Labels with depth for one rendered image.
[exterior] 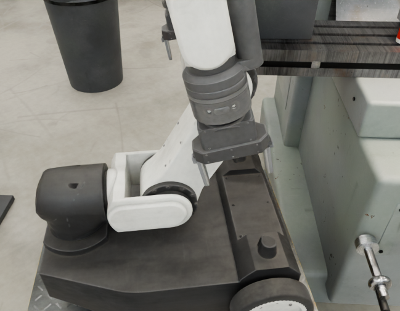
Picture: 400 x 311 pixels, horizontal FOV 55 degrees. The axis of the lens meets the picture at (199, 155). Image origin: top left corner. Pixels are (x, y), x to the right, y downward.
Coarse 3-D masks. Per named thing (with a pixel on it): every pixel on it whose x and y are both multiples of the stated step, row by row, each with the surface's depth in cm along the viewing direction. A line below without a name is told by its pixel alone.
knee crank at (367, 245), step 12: (360, 240) 107; (372, 240) 105; (360, 252) 108; (372, 252) 104; (372, 264) 102; (372, 276) 100; (384, 276) 97; (372, 288) 98; (384, 288) 96; (384, 300) 96
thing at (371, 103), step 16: (336, 80) 130; (352, 80) 115; (368, 80) 110; (384, 80) 110; (352, 96) 114; (368, 96) 104; (384, 96) 104; (352, 112) 114; (368, 112) 104; (384, 112) 103; (368, 128) 107; (384, 128) 106
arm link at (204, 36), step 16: (176, 0) 42; (192, 0) 42; (208, 0) 42; (224, 0) 42; (176, 16) 43; (192, 16) 43; (208, 16) 43; (224, 16) 43; (176, 32) 44; (192, 32) 44; (208, 32) 44; (224, 32) 44; (192, 48) 45; (208, 48) 45; (224, 48) 45; (192, 64) 47; (208, 64) 47
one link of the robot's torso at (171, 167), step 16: (192, 112) 87; (176, 128) 92; (192, 128) 83; (176, 144) 89; (160, 160) 95; (176, 160) 88; (144, 176) 97; (160, 176) 91; (176, 176) 91; (192, 176) 92; (144, 192) 93; (160, 192) 92; (176, 192) 92; (192, 192) 94; (192, 208) 97
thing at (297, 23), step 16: (256, 0) 106; (272, 0) 106; (288, 0) 106; (304, 0) 105; (272, 16) 108; (288, 16) 108; (304, 16) 108; (272, 32) 111; (288, 32) 111; (304, 32) 111
